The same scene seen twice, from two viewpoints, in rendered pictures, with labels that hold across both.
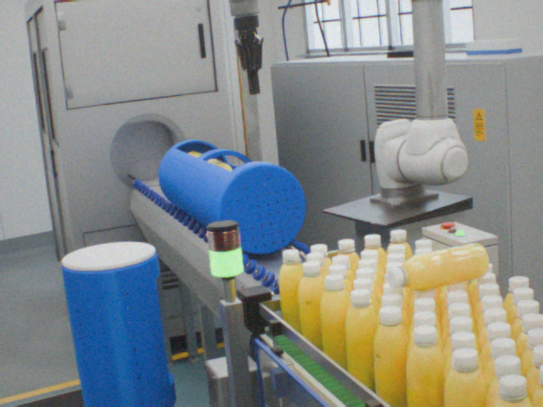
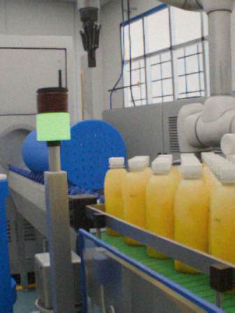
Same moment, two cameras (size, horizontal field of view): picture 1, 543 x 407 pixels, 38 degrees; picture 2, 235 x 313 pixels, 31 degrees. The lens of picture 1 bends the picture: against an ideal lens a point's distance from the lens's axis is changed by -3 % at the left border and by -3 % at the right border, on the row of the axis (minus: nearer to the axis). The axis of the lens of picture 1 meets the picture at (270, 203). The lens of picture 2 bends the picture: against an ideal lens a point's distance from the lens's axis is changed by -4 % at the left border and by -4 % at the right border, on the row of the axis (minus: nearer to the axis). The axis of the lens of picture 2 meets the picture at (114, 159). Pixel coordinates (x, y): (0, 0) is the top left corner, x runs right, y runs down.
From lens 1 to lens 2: 0.86 m
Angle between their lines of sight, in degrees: 9
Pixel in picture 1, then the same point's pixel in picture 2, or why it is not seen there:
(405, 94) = not seen: hidden behind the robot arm
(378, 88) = (171, 118)
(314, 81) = (129, 118)
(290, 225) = not seen: hidden behind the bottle
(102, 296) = not seen: outside the picture
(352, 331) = (183, 205)
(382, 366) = (222, 232)
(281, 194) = (108, 144)
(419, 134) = (212, 105)
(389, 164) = (189, 132)
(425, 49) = (217, 45)
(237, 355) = (59, 230)
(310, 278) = (136, 172)
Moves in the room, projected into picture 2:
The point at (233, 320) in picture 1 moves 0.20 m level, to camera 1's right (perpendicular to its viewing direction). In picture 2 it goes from (57, 191) to (162, 186)
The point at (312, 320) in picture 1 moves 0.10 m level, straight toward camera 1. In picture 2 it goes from (136, 214) to (138, 221)
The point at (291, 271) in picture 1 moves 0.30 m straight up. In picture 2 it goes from (116, 175) to (112, 60)
